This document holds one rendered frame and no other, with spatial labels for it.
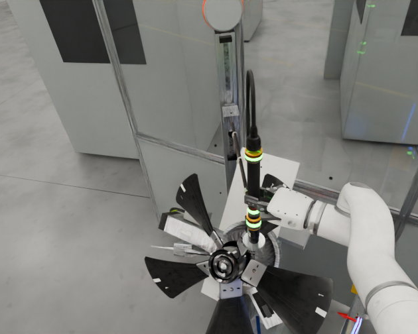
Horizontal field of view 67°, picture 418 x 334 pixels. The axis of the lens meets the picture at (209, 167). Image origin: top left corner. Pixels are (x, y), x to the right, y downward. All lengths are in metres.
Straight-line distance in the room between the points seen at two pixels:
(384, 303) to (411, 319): 0.05
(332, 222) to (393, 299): 0.27
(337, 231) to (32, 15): 3.15
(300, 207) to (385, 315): 0.35
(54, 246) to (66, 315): 0.71
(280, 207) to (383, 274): 0.31
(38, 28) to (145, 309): 2.60
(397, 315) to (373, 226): 0.20
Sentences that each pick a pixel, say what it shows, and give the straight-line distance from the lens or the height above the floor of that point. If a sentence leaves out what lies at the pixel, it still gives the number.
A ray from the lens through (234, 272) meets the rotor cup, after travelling 1.15.
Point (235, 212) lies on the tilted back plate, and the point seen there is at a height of 1.15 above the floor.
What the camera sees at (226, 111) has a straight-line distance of 1.43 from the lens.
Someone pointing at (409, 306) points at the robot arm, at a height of 1.72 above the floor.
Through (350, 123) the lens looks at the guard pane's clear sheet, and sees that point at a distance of 1.51.
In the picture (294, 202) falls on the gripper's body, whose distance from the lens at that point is 0.84.
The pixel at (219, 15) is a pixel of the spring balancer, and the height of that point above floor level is 1.87.
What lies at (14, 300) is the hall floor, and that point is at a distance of 3.04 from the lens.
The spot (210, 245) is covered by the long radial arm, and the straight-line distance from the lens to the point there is 1.35.
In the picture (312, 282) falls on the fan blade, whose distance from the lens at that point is 1.19.
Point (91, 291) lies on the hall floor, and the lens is 2.77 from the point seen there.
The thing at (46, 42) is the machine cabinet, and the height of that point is 1.36.
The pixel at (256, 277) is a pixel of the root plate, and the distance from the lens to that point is 1.18.
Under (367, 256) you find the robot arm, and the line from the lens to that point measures 0.67.
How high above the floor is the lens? 2.19
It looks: 39 degrees down
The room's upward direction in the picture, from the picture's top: 7 degrees counter-clockwise
